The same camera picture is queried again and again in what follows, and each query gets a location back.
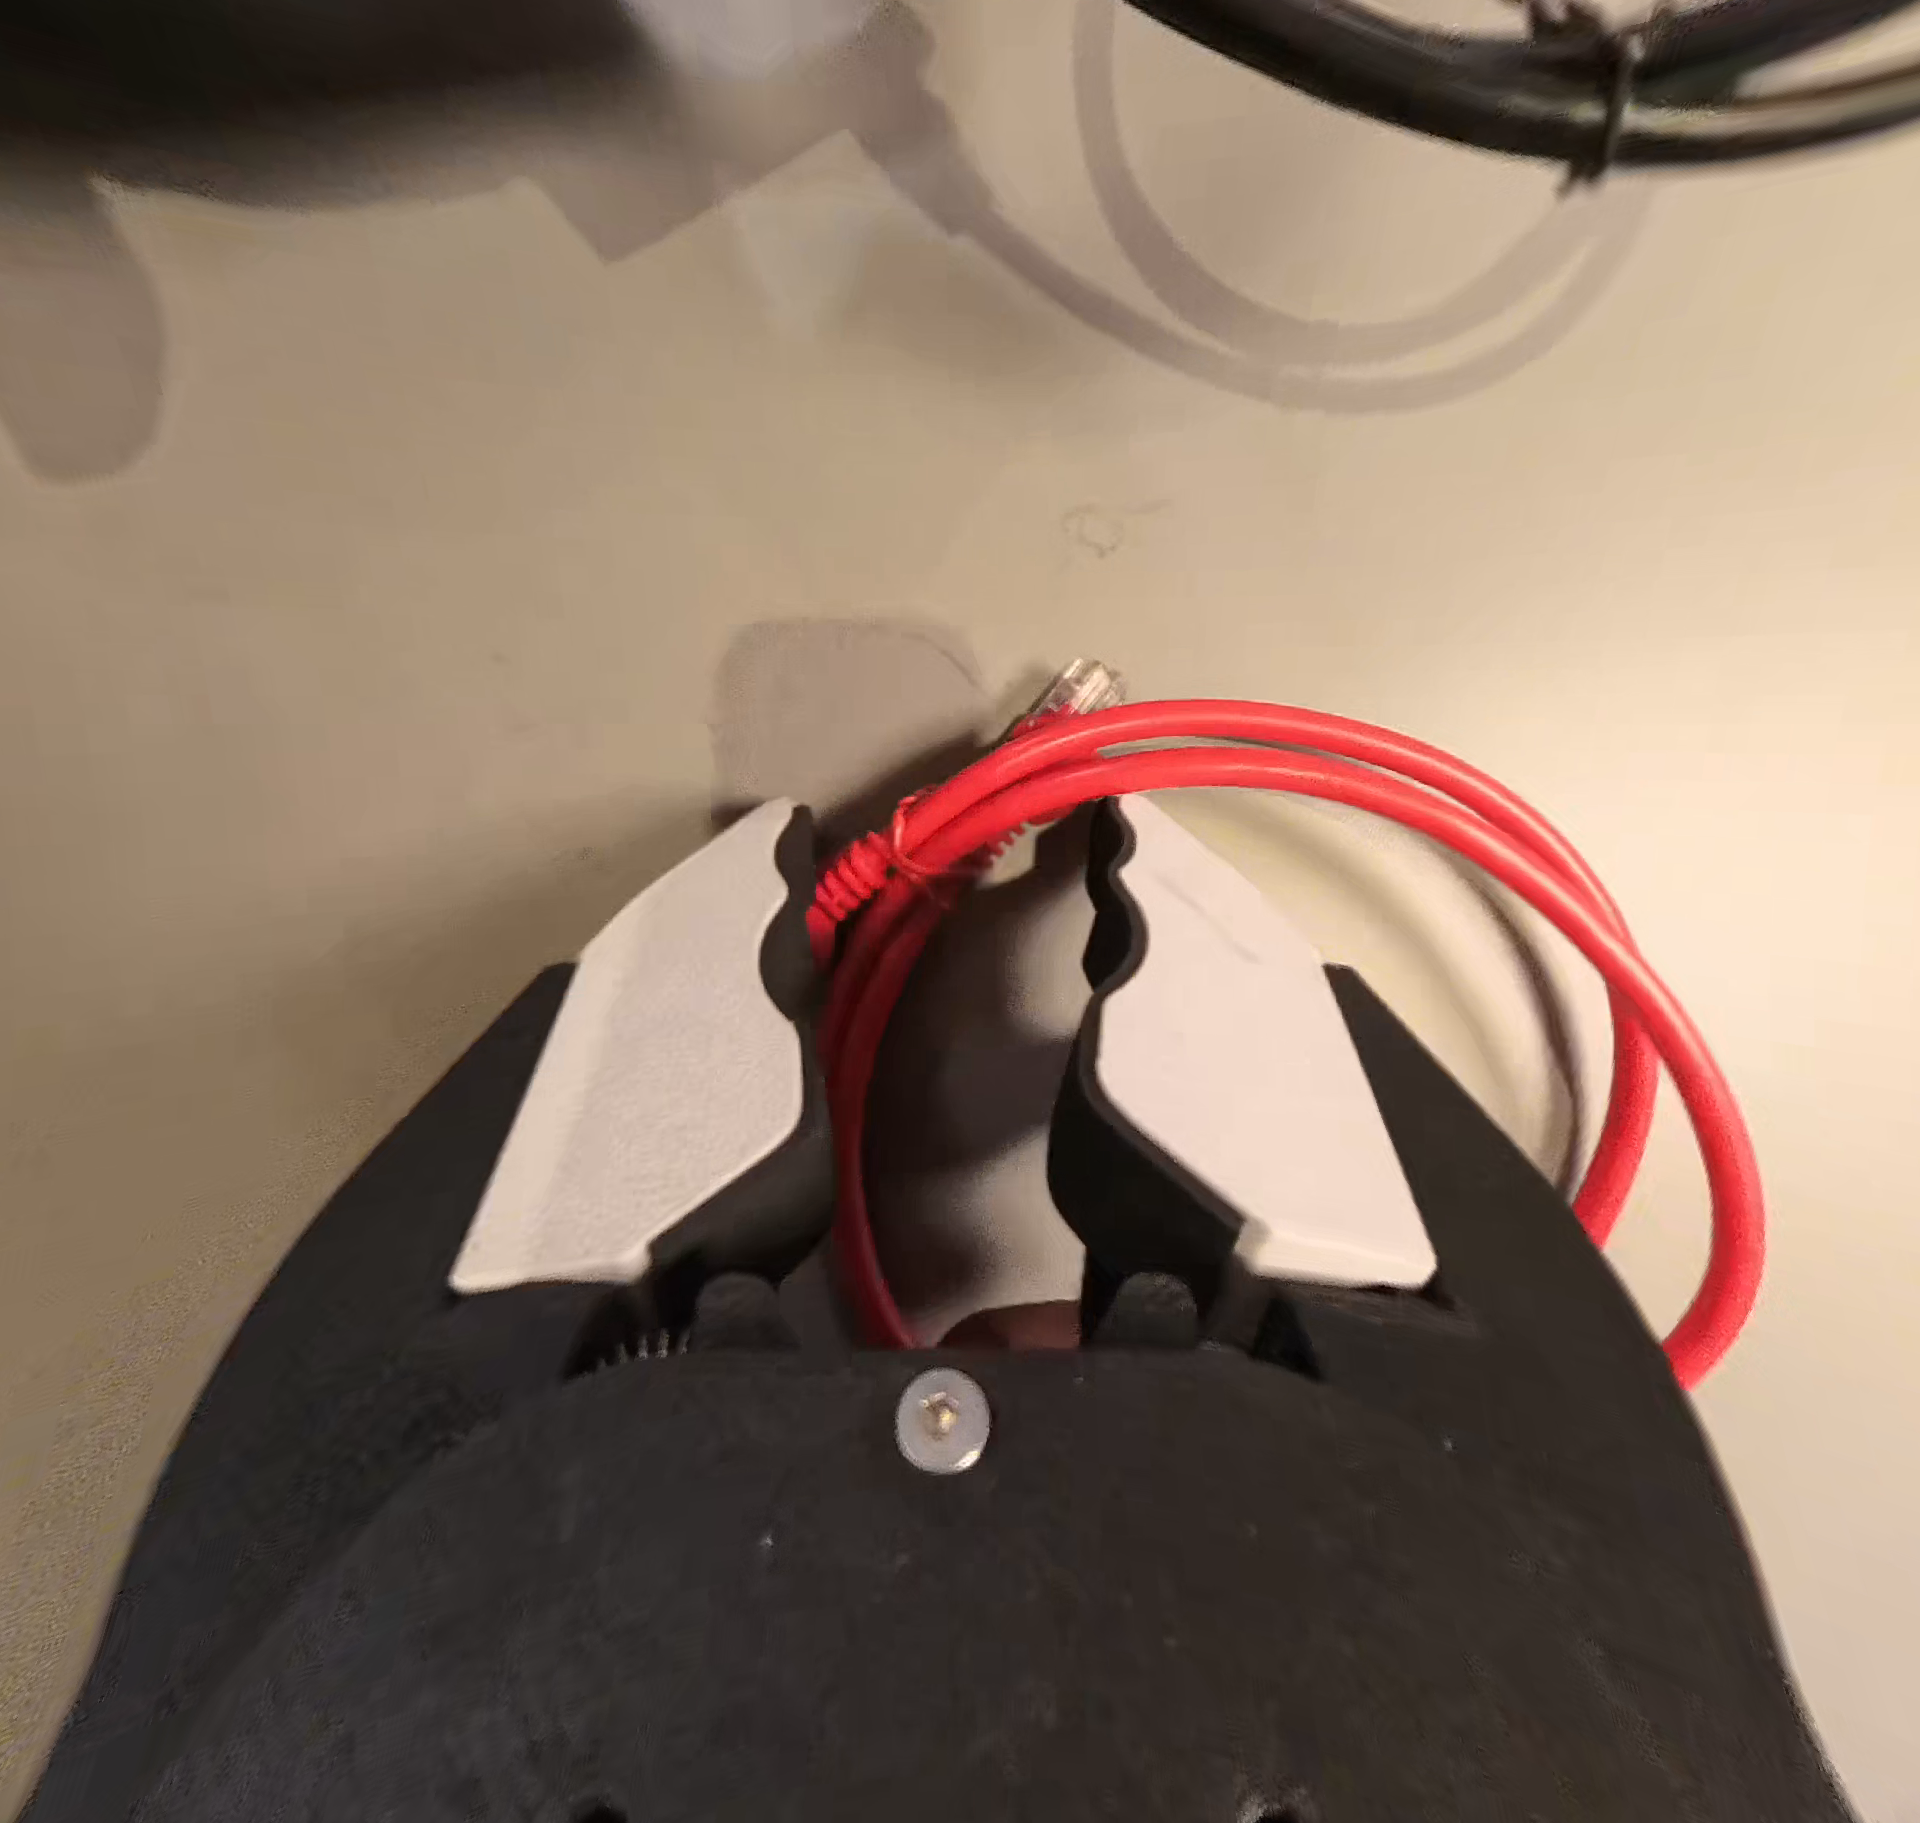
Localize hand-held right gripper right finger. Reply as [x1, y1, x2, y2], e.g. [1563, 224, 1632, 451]
[1047, 798, 1443, 1292]

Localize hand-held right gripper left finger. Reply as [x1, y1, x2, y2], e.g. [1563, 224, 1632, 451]
[450, 798, 835, 1292]

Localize red ethernet cable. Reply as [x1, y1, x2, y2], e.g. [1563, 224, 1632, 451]
[806, 658, 1769, 1393]

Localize black ethernet cable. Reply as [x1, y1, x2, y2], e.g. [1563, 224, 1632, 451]
[936, 0, 1920, 193]

